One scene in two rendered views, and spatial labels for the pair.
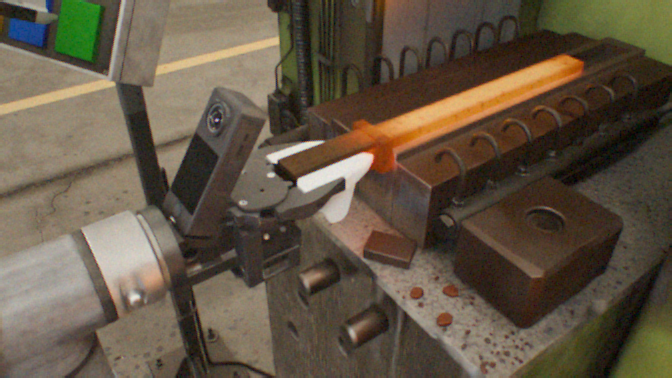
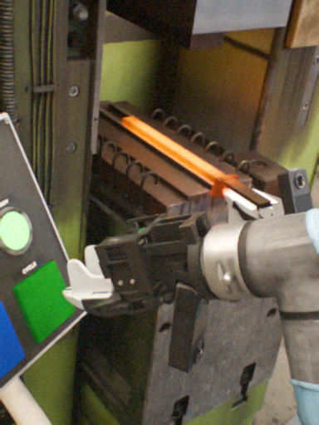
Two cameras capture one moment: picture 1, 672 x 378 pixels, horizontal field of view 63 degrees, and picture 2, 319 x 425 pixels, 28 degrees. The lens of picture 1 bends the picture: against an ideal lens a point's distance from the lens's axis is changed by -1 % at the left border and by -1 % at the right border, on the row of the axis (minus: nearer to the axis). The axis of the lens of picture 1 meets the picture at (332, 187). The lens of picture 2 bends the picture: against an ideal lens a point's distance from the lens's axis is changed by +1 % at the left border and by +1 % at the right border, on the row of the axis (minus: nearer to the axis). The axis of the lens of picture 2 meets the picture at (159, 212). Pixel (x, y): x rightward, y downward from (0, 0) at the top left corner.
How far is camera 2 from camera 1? 119 cm
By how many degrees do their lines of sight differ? 77
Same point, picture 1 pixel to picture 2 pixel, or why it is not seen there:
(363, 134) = (228, 180)
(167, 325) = not seen: outside the picture
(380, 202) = (221, 213)
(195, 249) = not seen: hidden behind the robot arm
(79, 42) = (58, 307)
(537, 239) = (272, 168)
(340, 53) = (56, 194)
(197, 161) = (303, 205)
